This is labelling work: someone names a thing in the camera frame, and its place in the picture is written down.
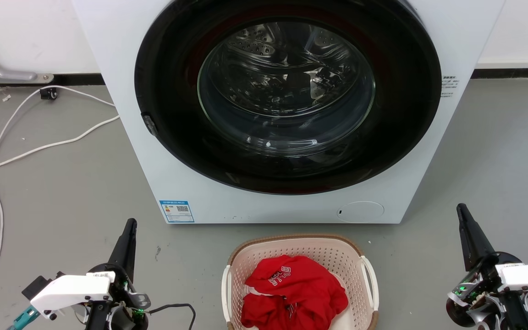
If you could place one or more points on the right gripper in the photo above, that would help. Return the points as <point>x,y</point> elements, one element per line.
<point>516,286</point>

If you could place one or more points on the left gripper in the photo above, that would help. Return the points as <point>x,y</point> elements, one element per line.
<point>74,291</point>

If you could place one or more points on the beige plastic laundry basket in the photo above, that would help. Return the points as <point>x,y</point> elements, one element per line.
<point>314,247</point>

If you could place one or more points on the blue energy label sticker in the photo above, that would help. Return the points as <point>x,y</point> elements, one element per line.
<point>176,211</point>

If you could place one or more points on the round white filter cover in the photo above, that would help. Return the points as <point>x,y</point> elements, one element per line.
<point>360,212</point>

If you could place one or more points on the black round washer door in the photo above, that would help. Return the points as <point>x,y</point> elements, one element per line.
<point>172,137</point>

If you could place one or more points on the small text warning sticker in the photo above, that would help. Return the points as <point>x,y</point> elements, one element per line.
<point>448,86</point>

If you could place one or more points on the red printed garment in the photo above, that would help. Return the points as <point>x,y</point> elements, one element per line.
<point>291,293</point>

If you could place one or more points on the small black plug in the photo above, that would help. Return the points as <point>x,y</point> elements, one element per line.
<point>48,94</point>

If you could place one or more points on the white front-load washing machine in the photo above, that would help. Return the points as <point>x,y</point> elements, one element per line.
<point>122,55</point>

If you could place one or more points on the stainless steel washer drum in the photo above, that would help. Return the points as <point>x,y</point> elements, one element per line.
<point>287,68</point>

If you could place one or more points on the grey wall pipe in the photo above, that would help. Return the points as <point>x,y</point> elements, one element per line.
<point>2,73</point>

